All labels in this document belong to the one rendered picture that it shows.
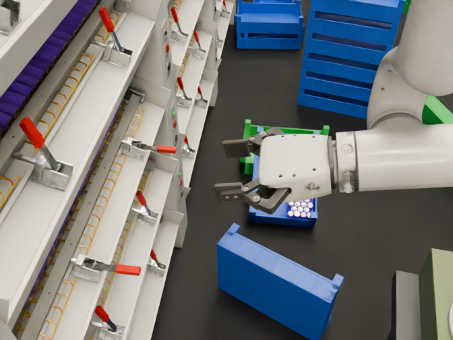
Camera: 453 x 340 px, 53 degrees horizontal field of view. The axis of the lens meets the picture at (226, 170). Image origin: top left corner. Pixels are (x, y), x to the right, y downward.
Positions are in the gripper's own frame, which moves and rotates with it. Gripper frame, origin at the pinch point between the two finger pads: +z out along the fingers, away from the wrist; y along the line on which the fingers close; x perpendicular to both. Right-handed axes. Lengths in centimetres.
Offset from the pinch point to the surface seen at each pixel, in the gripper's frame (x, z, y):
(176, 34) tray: -5, 21, 57
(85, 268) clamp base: -5.2, 20.5, -13.3
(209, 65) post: -40, 28, 100
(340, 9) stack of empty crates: -27, -21, 103
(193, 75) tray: -27, 26, 72
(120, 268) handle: -6.5, 15.8, -12.6
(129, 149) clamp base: -6.2, 22.0, 14.0
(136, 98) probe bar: -3.3, 23.2, 26.7
